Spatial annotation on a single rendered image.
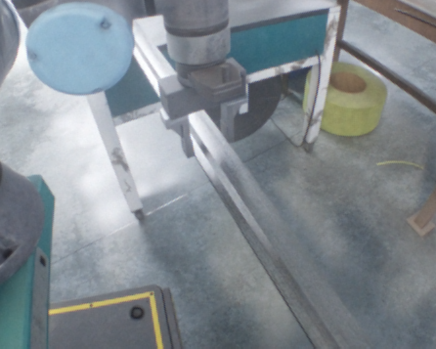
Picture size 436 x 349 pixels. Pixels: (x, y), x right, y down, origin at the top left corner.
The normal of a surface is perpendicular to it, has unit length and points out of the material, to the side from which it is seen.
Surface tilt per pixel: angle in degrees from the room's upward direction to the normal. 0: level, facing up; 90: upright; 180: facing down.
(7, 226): 70
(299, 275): 0
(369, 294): 0
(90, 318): 0
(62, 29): 95
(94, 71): 95
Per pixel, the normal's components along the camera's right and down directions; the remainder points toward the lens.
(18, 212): 0.92, -0.24
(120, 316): -0.05, -0.69
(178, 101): 0.43, 0.65
